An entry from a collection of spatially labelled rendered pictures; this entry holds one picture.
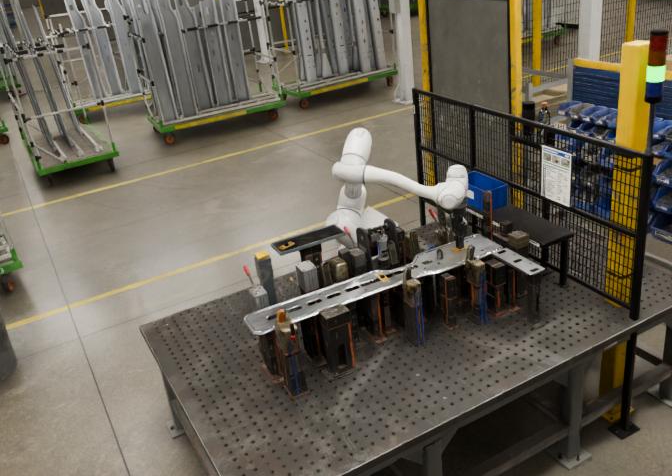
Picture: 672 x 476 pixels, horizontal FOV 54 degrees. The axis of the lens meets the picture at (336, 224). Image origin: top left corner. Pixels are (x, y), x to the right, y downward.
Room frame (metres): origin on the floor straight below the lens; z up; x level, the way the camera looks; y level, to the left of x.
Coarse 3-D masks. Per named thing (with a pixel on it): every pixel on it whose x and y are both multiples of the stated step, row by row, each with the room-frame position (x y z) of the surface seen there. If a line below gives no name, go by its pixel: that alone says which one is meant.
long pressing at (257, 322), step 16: (464, 240) 3.14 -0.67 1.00; (480, 240) 3.12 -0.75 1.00; (416, 256) 3.02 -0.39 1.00; (432, 256) 3.01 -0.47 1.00; (448, 256) 2.99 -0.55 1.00; (464, 256) 2.96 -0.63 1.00; (480, 256) 2.95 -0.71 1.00; (368, 272) 2.91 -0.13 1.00; (384, 272) 2.90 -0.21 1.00; (416, 272) 2.86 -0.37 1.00; (432, 272) 2.85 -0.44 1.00; (336, 288) 2.80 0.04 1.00; (368, 288) 2.76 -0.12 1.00; (384, 288) 2.75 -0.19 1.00; (288, 304) 2.70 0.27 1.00; (304, 304) 2.69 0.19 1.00; (320, 304) 2.67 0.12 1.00; (336, 304) 2.65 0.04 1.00; (256, 320) 2.60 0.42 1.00; (272, 320) 2.58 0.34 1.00
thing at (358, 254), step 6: (354, 252) 3.01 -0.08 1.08; (360, 252) 3.00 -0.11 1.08; (354, 258) 2.97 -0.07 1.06; (360, 258) 2.98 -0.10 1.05; (354, 264) 2.98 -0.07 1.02; (360, 264) 2.97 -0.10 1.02; (354, 270) 2.98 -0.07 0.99; (360, 270) 2.97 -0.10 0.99; (366, 270) 2.99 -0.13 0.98; (354, 276) 3.00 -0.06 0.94; (354, 288) 3.01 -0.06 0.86; (360, 300) 2.97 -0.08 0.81; (360, 306) 2.97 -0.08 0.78; (360, 312) 2.97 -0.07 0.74; (360, 318) 2.97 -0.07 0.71
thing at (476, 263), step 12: (468, 264) 2.83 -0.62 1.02; (480, 264) 2.79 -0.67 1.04; (468, 276) 2.84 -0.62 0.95; (480, 276) 2.78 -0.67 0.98; (480, 288) 2.80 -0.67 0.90; (468, 300) 2.84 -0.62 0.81; (480, 300) 2.79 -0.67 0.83; (468, 312) 2.85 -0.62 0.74; (480, 312) 2.79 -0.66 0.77; (480, 324) 2.78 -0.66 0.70
